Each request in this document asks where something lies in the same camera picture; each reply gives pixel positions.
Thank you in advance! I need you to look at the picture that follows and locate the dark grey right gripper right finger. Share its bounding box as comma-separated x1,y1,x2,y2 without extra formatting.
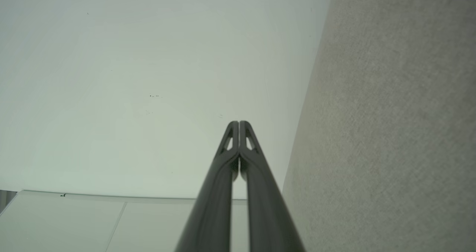
240,121,306,252

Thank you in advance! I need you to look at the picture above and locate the white wall baseboard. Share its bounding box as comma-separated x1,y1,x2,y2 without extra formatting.
17,190,248,205

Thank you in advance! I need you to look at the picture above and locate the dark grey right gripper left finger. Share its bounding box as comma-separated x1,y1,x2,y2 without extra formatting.
175,121,239,252

